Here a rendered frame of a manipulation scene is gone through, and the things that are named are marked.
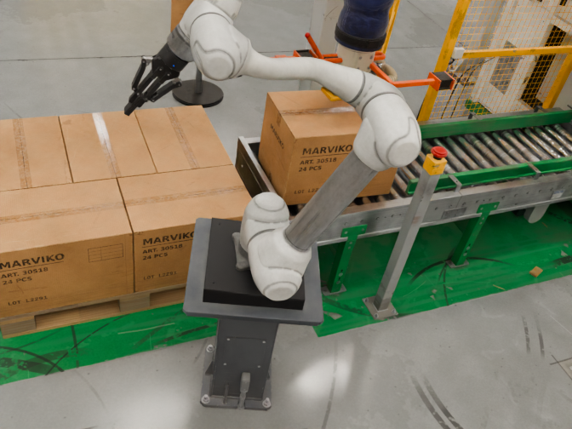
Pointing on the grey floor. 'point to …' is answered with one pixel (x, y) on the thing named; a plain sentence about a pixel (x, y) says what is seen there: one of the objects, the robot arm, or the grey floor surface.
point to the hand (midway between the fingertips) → (134, 103)
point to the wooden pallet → (91, 311)
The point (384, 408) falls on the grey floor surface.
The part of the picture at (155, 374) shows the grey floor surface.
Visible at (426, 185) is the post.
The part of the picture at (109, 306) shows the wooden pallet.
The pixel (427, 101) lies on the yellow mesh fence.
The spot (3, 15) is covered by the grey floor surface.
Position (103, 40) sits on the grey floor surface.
